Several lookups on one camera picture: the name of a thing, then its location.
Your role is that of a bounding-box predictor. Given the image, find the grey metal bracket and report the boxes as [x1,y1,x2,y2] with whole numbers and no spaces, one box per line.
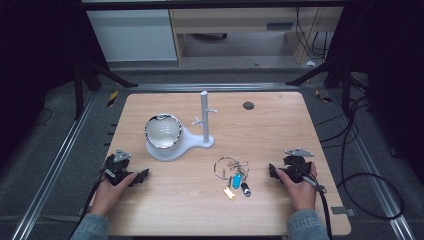
[330,206,356,217]

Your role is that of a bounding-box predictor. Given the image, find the white cabinet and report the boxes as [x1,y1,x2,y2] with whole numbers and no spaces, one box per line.
[85,8,178,63]

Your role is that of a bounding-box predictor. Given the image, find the key bunch with coloured tags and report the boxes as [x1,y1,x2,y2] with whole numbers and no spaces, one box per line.
[213,156,253,201]

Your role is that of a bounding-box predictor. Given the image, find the black hanging cables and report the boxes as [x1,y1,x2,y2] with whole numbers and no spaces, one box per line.
[294,7,335,61]

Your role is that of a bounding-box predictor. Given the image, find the light wooden desk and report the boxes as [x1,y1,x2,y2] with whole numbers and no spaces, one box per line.
[168,6,345,65]

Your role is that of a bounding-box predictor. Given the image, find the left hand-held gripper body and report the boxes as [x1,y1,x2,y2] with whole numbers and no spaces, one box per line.
[103,149,134,187]

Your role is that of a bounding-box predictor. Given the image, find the black metal stand legs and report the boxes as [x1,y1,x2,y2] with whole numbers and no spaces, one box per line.
[73,59,140,122]
[285,58,355,116]

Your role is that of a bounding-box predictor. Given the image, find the aluminium floor rail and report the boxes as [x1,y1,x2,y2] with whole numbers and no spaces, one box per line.
[328,91,416,240]
[128,82,303,93]
[10,91,98,240]

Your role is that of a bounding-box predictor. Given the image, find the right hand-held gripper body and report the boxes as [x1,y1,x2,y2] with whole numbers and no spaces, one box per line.
[282,147,315,184]

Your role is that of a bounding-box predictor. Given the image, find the black floor cable loop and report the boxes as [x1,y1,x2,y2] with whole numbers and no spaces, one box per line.
[314,94,406,222]

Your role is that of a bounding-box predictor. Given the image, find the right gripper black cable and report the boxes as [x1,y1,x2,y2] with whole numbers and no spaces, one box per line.
[300,174,335,240]

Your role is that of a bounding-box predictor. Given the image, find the yellow black hazard tape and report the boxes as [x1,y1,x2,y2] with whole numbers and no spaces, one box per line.
[106,90,119,108]
[314,89,333,104]

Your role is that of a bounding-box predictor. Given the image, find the white stand with pegs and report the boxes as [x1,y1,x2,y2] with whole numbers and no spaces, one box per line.
[145,90,218,163]

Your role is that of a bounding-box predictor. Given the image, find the person's right hand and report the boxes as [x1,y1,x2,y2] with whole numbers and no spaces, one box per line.
[274,162,318,212]

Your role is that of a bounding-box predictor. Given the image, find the shiny silver metal bowl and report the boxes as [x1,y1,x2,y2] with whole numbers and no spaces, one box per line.
[144,113,184,150]

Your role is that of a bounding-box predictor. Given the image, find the person's left hand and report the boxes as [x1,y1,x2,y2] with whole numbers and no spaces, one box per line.
[90,171,139,218]

